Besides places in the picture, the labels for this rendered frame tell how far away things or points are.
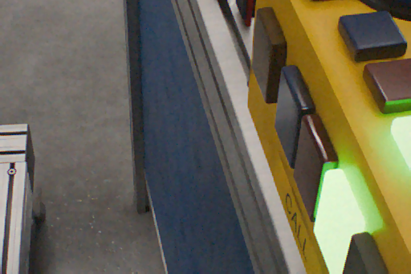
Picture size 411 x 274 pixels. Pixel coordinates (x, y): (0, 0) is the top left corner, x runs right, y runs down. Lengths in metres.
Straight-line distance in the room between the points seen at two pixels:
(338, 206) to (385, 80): 0.04
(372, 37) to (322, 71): 0.02
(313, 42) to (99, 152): 1.44
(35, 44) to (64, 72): 0.13
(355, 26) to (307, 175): 0.05
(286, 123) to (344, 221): 0.06
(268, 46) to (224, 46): 0.30
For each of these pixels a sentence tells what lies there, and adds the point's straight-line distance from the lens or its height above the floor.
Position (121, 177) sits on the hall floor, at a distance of 1.64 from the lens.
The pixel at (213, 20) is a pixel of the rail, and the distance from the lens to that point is 0.62.
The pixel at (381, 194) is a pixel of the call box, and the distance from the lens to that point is 0.23.
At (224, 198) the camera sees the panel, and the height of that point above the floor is 0.68.
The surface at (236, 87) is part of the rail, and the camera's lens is 0.56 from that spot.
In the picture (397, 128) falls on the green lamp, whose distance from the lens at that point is 0.24.
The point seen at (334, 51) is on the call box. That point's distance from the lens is 0.26.
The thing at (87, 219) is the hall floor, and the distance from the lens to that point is 1.58.
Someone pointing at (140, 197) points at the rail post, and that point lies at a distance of 1.55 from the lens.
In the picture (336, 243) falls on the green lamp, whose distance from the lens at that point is 0.25.
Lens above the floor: 1.24
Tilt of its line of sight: 45 degrees down
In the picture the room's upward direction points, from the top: 2 degrees clockwise
